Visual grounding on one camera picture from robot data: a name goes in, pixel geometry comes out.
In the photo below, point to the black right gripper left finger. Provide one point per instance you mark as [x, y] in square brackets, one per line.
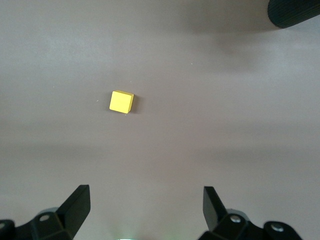
[75, 212]

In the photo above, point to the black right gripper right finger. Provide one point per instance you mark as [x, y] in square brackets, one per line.
[215, 212]

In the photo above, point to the yellow cube block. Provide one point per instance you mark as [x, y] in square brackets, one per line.
[120, 101]

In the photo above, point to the black rounded cylinder object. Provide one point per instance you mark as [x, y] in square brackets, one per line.
[292, 12]

